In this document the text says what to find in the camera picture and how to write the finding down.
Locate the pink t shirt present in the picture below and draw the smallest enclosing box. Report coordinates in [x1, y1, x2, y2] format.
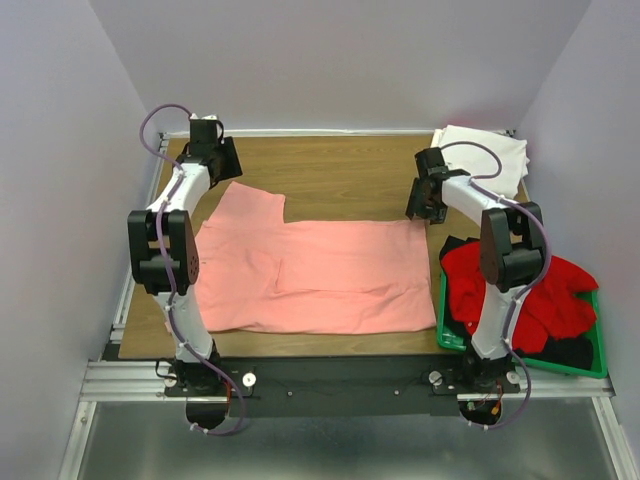
[195, 182, 436, 335]

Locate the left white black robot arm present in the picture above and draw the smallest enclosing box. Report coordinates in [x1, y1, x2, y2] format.
[127, 114, 242, 395]

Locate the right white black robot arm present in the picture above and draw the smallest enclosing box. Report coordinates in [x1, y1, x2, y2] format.
[406, 141, 552, 392]

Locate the folded white t shirt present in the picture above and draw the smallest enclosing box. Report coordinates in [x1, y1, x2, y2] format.
[431, 125, 529, 199]

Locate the green plastic bin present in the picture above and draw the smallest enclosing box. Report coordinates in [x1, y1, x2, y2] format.
[436, 273, 609, 379]

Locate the crumpled red t shirt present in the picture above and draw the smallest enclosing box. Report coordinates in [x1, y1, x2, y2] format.
[438, 242, 600, 354]

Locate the black t shirt in bin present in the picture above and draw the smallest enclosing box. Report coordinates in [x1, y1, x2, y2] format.
[439, 234, 596, 371]

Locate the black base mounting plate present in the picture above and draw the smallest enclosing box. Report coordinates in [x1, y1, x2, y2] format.
[164, 354, 521, 419]

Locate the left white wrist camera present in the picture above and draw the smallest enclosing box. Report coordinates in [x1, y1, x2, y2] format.
[189, 113, 219, 121]

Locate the aluminium table frame rail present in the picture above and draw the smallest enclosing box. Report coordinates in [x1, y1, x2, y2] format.
[59, 132, 171, 480]

